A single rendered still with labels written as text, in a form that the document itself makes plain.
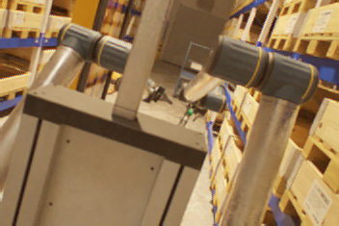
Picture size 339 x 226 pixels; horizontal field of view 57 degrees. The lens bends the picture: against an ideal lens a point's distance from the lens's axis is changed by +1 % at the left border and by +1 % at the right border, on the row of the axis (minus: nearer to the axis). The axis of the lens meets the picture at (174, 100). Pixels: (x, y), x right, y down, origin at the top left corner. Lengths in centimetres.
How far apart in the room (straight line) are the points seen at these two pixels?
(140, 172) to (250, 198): 53
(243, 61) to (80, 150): 60
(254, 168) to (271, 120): 17
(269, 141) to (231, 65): 29
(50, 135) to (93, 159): 11
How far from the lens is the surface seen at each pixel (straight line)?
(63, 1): 616
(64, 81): 143
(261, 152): 111
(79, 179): 74
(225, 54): 105
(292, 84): 112
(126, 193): 73
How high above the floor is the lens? 195
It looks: 13 degrees down
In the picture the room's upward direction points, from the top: 19 degrees clockwise
